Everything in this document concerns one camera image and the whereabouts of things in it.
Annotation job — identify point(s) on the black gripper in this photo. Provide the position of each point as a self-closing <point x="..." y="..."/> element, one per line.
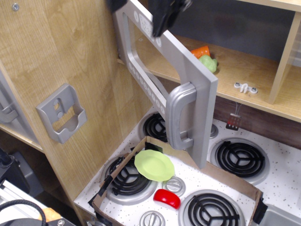
<point x="164" y="12"/>

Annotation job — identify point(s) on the grey toy microwave door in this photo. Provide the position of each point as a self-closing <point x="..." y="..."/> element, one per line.
<point x="188" y="109"/>

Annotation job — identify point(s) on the orange toy carrot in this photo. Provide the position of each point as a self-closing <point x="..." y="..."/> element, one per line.
<point x="201" y="51"/>

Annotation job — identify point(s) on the green toy lettuce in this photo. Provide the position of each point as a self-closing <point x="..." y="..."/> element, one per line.
<point x="209" y="63"/>

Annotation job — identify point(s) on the back left stove burner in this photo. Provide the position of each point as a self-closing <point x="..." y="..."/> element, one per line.
<point x="153" y="125"/>

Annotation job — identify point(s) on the stove burner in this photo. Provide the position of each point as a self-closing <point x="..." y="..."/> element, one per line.
<point x="130" y="187"/>
<point x="153" y="125"/>
<point x="241" y="157"/>
<point x="210" y="208"/>

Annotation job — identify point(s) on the white door latch clip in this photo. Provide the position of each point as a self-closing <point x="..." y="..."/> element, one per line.
<point x="244" y="88"/>

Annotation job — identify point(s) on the grey back stove knob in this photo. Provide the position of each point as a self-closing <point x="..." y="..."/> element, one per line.
<point x="214" y="131"/>

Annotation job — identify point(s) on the grey stove knob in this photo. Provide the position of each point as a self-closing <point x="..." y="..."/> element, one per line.
<point x="175" y="185"/>
<point x="152" y="218"/>
<point x="214" y="131"/>

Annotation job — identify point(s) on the hanging toy spatula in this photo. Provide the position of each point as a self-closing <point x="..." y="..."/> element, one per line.
<point x="234" y="120"/>

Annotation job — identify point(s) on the light green toy plate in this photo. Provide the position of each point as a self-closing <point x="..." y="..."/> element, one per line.
<point x="154" y="165"/>

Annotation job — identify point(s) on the front left stove burner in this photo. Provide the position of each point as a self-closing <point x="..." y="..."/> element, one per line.
<point x="130" y="187"/>

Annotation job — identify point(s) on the grey centre stove knob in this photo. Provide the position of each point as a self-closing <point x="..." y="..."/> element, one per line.
<point x="175" y="185"/>

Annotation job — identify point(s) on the back right stove burner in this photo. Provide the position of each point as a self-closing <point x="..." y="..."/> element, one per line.
<point x="241" y="157"/>

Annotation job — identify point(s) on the red toy cheese wheel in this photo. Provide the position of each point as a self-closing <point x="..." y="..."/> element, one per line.
<point x="167" y="198"/>

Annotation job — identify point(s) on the black box on floor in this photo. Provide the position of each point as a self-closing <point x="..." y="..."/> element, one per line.
<point x="16" y="170"/>

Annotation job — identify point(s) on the grey front stove knob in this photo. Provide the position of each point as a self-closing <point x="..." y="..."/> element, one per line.
<point x="152" y="218"/>

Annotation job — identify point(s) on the front right stove burner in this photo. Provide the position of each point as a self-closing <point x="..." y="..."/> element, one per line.
<point x="210" y="208"/>

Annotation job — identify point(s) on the grey toy sink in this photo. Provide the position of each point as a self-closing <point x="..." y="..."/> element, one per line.
<point x="275" y="216"/>

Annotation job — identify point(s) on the grey wall phone holder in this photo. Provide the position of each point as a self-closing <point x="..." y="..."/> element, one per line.
<point x="54" y="107"/>

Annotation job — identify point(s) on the grey cabinet door handle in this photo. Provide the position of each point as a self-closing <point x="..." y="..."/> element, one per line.
<point x="8" y="111"/>

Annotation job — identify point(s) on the brown cardboard frame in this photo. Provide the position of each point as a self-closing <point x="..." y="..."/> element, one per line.
<point x="246" y="196"/>

